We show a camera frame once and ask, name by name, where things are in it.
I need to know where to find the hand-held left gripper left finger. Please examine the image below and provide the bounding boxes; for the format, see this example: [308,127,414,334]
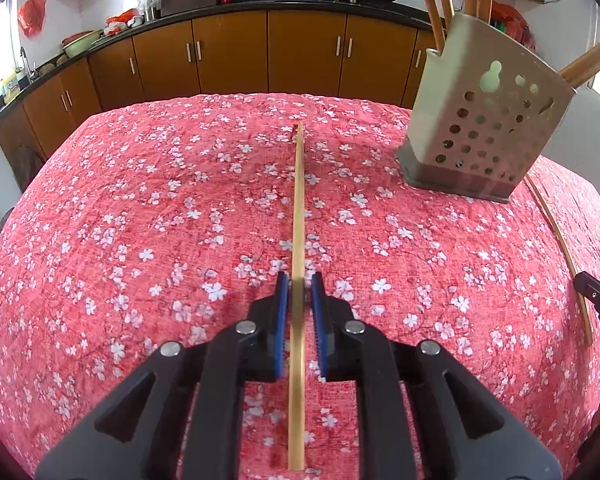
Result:
[35,271,290,480]

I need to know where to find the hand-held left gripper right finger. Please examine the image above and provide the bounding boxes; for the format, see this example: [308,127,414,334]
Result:
[310,271,563,480]

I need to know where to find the perforated grey chopstick holder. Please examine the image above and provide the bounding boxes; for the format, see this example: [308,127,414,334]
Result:
[397,12,577,205]

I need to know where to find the red floral tablecloth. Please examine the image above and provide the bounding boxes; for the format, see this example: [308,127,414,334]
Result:
[0,91,600,480]

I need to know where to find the brown wooden base cabinets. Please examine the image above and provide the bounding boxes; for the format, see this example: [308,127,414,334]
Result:
[0,10,449,162]

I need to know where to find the red plastic bag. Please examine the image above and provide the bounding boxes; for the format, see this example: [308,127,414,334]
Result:
[490,2,537,52]

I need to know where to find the black kitchen countertop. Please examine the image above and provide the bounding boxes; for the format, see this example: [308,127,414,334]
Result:
[0,0,449,131]

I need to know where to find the green plastic basin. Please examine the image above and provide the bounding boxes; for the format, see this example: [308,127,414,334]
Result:
[62,29,104,59]

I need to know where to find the kitchen faucet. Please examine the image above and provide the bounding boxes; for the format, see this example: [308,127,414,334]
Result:
[19,47,37,82]

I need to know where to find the red hanging bag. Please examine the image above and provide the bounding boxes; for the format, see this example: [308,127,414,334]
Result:
[18,0,48,39]

